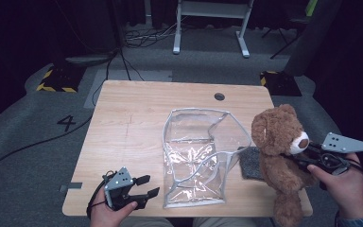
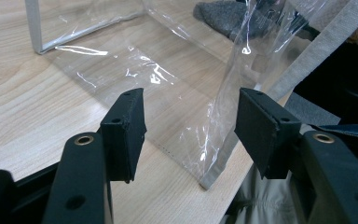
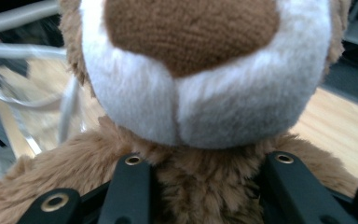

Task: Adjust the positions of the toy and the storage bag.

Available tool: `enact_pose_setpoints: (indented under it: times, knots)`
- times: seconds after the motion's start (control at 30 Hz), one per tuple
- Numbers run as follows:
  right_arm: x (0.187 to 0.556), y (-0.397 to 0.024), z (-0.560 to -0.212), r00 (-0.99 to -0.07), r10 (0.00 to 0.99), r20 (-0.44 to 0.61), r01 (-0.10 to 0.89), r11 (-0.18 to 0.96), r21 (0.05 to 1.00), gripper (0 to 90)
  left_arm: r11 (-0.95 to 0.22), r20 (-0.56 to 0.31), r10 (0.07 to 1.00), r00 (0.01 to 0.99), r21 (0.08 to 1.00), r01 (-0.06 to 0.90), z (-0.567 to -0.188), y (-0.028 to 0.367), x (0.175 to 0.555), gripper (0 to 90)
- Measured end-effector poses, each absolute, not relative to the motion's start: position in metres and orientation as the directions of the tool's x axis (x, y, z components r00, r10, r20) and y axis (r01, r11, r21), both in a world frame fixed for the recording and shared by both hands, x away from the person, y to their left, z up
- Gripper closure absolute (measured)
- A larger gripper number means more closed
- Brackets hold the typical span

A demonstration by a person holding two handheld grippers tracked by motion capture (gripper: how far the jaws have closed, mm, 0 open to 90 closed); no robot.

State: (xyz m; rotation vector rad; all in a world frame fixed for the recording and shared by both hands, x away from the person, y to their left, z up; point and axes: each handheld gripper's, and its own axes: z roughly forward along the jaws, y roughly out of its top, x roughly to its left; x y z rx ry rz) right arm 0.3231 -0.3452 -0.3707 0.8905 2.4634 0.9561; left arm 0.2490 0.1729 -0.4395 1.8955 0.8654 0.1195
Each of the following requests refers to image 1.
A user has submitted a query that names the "person's left hand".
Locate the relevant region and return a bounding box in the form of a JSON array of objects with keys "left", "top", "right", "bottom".
[{"left": 89, "top": 187, "right": 139, "bottom": 227}]

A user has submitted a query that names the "dark grey curtain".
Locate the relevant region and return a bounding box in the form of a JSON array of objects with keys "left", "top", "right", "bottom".
[{"left": 283, "top": 0, "right": 344, "bottom": 77}]

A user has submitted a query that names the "long black floor cable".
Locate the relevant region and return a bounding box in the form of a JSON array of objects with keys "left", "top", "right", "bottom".
[{"left": 0, "top": 56, "right": 121, "bottom": 182}]

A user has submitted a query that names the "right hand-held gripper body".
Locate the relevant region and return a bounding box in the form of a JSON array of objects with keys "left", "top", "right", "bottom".
[{"left": 302, "top": 131, "right": 363, "bottom": 177}]

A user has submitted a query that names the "black yellow striped base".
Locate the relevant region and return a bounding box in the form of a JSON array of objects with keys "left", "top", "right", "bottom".
[
  {"left": 36, "top": 64, "right": 88, "bottom": 94},
  {"left": 259, "top": 70, "right": 303, "bottom": 97}
]

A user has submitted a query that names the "brown teddy bear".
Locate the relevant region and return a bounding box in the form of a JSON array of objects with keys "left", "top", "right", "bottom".
[{"left": 251, "top": 103, "right": 318, "bottom": 227}]

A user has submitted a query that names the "clear plastic bag white trim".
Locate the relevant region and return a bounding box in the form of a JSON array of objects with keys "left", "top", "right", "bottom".
[{"left": 162, "top": 107, "right": 252, "bottom": 210}]

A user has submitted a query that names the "black chair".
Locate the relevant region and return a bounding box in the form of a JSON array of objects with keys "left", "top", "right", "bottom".
[{"left": 261, "top": 0, "right": 320, "bottom": 61}]

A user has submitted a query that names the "white desk frame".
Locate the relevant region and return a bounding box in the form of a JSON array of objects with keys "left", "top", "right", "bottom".
[{"left": 172, "top": 0, "right": 255, "bottom": 59}]

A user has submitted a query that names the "bundle of floor cables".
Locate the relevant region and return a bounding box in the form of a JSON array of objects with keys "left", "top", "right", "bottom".
[{"left": 124, "top": 15, "right": 190, "bottom": 49}]

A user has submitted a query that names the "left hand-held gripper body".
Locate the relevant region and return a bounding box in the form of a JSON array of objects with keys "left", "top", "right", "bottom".
[{"left": 102, "top": 166, "right": 149, "bottom": 212}]

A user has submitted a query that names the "flat grey stand base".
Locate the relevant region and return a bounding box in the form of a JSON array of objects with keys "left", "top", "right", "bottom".
[{"left": 64, "top": 54, "right": 116, "bottom": 66}]

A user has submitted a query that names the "person's right hand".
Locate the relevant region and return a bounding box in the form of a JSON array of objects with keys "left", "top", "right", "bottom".
[{"left": 306, "top": 153, "right": 363, "bottom": 220}]

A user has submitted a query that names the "left hand-held gripper black cable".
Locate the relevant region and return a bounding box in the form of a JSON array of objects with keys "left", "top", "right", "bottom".
[{"left": 86, "top": 169, "right": 116, "bottom": 220}]

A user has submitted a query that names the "hand-held gripper black cable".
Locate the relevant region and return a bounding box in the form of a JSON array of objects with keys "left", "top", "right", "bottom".
[
  {"left": 318, "top": 153, "right": 363, "bottom": 178},
  {"left": 86, "top": 169, "right": 116, "bottom": 220}
]

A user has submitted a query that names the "grey tape strip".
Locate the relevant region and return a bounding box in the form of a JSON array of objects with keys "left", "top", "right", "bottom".
[{"left": 59, "top": 182, "right": 83, "bottom": 193}]

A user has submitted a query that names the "right hand-held gripper black cable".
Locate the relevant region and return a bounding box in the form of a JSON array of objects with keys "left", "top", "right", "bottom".
[{"left": 318, "top": 153, "right": 363, "bottom": 178}]

